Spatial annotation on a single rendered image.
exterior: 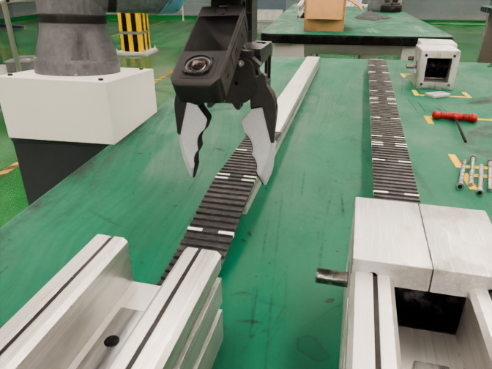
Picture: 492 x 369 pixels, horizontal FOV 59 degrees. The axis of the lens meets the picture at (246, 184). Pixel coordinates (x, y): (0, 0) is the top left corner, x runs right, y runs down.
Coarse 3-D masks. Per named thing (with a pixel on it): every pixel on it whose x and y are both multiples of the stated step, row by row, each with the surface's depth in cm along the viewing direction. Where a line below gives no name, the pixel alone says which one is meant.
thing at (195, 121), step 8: (192, 104) 46; (200, 104) 47; (192, 112) 47; (200, 112) 46; (208, 112) 47; (184, 120) 47; (192, 120) 47; (200, 120) 47; (208, 120) 47; (184, 128) 48; (192, 128) 47; (200, 128) 47; (184, 136) 48; (192, 136) 48; (200, 136) 48; (184, 144) 48; (192, 144) 48; (200, 144) 49; (184, 152) 49; (192, 152) 49; (184, 160) 50; (192, 160) 49; (192, 168) 50; (192, 176) 51
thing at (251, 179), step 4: (216, 176) 54; (220, 176) 54; (224, 176) 54; (228, 176) 54; (232, 176) 54; (236, 176) 54; (240, 176) 54; (244, 176) 54; (248, 176) 54; (252, 176) 54; (256, 176) 54; (224, 180) 53; (228, 180) 53; (232, 180) 53; (236, 180) 53; (240, 180) 53; (244, 180) 53; (248, 180) 53; (252, 180) 53
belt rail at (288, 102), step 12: (312, 60) 130; (300, 72) 113; (312, 72) 116; (288, 84) 101; (300, 84) 101; (288, 96) 91; (300, 96) 95; (288, 108) 83; (288, 120) 83; (276, 144) 71; (252, 192) 55
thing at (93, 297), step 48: (96, 240) 32; (48, 288) 27; (96, 288) 29; (144, 288) 33; (192, 288) 27; (0, 336) 24; (48, 336) 24; (96, 336) 29; (144, 336) 24; (192, 336) 27
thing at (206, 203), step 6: (204, 198) 50; (210, 198) 50; (204, 204) 49; (210, 204) 49; (216, 204) 49; (222, 204) 49; (228, 204) 49; (234, 204) 49; (240, 204) 48; (216, 210) 48; (222, 210) 48; (228, 210) 48; (234, 210) 48; (240, 210) 48
